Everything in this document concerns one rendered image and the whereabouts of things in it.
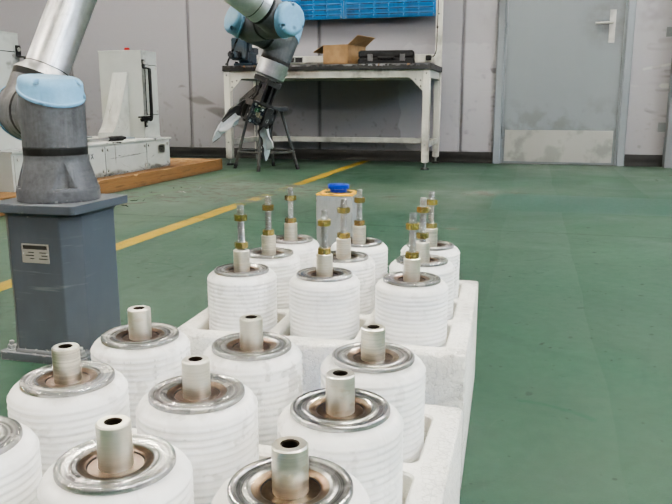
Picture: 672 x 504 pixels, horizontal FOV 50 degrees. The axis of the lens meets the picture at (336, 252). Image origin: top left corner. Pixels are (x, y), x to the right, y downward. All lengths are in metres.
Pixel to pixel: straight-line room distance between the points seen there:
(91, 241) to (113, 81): 3.40
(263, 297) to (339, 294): 0.11
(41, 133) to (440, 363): 0.85
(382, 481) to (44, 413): 0.27
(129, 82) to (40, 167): 3.36
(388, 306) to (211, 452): 0.42
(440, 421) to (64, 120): 0.94
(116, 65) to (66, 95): 3.39
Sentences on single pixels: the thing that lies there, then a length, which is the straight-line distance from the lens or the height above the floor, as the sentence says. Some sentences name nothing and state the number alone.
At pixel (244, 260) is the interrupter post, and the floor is 0.27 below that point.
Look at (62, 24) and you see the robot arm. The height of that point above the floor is 0.63.
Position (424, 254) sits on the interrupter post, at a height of 0.26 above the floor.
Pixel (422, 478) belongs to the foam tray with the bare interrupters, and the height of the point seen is 0.18.
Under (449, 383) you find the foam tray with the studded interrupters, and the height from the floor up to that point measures 0.14.
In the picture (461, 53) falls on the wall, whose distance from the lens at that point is 6.08.
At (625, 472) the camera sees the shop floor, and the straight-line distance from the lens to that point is 1.07.
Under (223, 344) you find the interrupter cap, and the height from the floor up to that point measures 0.25.
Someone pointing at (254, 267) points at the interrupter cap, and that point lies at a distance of 1.02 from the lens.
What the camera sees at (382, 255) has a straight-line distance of 1.17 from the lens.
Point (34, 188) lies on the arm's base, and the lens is 1.42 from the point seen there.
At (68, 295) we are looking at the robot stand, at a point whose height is 0.13.
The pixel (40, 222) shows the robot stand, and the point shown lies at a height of 0.27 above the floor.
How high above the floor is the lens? 0.48
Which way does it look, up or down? 12 degrees down
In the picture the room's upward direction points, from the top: straight up
